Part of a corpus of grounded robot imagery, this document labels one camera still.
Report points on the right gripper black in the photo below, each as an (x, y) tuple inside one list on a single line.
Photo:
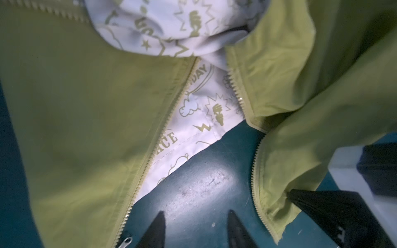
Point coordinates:
[(343, 216)]

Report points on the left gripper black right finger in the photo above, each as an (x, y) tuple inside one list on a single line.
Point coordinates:
[(238, 236)]

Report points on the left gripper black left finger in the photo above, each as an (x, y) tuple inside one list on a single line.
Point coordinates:
[(154, 237)]

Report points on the metal zipper pull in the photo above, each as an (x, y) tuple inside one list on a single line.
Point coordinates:
[(125, 243)]

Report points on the green jacket with printed lining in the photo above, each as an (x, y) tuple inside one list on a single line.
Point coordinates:
[(102, 93)]

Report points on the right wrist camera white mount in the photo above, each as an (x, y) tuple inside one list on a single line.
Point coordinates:
[(371, 171)]

